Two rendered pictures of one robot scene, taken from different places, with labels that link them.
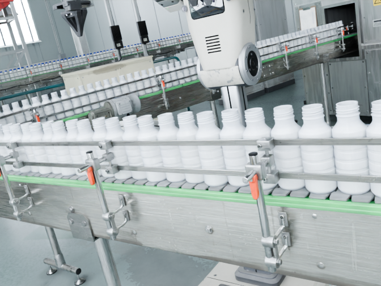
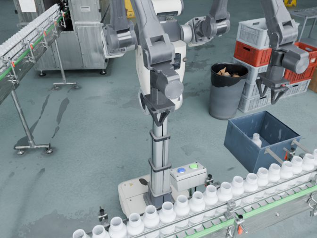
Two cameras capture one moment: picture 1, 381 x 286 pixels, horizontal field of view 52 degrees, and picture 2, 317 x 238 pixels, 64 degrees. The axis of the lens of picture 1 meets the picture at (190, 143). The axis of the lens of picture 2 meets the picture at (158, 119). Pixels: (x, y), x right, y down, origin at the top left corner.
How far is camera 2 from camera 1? 1.38 m
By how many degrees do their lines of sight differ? 57
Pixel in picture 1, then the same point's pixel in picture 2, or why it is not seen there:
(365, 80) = (79, 46)
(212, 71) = not seen: hidden behind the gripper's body
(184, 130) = (277, 175)
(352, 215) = not seen: outside the picture
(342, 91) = (62, 54)
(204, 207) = (280, 206)
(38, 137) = (142, 226)
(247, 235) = (294, 207)
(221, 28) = not seen: hidden behind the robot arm
